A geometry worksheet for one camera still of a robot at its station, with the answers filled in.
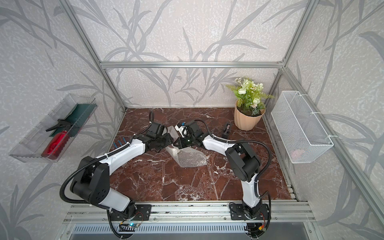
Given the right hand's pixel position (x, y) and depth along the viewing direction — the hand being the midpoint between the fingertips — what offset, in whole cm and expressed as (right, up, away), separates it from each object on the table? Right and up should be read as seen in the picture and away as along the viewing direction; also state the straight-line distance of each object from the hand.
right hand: (173, 143), depth 87 cm
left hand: (-1, +2, +2) cm, 3 cm away
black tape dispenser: (+34, +9, +14) cm, 38 cm away
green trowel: (-47, +16, -12) cm, 51 cm away
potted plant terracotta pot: (+45, +12, +9) cm, 48 cm away
